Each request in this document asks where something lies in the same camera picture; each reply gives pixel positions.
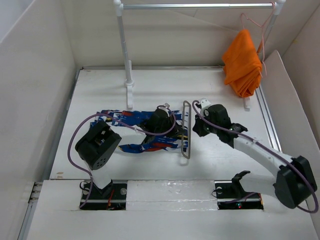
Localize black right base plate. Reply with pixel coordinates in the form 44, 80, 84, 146
211, 180, 264, 210

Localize grey clothes hanger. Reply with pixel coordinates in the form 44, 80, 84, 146
180, 100, 192, 160

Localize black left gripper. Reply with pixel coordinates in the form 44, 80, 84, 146
154, 114, 186, 139

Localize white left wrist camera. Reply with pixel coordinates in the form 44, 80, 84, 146
158, 103, 170, 111

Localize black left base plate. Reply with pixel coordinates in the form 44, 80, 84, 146
79, 181, 128, 211

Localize white clothes rack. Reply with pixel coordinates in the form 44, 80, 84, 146
113, 0, 286, 110

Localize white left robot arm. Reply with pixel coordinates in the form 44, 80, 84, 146
75, 106, 188, 199

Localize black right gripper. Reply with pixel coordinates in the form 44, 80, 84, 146
191, 110, 220, 137

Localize pink wire hanger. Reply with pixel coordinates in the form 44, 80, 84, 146
240, 1, 276, 78

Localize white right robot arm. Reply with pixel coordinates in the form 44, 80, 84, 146
191, 98, 319, 214

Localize blue patterned trousers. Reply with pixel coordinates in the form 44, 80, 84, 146
90, 110, 181, 154

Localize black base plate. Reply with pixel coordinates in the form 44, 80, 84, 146
79, 181, 128, 211
211, 180, 264, 210

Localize orange cloth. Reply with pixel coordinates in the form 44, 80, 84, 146
222, 29, 263, 98

